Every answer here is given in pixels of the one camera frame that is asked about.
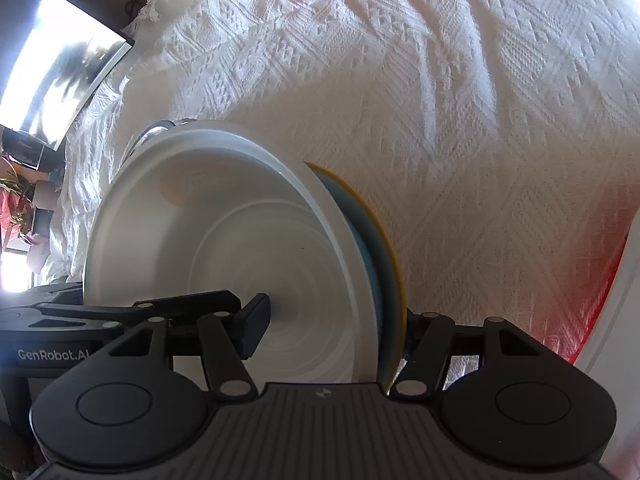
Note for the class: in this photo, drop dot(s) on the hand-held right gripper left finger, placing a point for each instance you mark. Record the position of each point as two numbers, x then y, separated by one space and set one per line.
256 325

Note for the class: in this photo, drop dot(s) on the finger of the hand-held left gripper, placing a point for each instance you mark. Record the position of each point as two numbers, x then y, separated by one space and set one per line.
200 302

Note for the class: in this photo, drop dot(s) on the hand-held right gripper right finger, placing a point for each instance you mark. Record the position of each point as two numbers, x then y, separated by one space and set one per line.
430 341

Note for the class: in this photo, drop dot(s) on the white bowl with gold rim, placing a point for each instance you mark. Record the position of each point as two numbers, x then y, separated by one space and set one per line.
225 230

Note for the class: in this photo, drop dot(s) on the blue plate with yellow rim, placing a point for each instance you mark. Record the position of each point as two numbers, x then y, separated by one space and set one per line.
380 270

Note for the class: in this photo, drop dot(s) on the clear plastic container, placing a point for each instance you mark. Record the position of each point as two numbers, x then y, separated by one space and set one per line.
620 340

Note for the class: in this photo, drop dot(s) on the potted plant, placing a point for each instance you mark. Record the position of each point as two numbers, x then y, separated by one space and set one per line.
20 205

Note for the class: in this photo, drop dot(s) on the white woven cloth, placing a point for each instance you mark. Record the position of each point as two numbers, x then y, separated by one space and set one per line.
400 110

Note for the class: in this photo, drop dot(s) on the flat screen monitor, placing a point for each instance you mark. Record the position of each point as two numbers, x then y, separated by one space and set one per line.
55 75

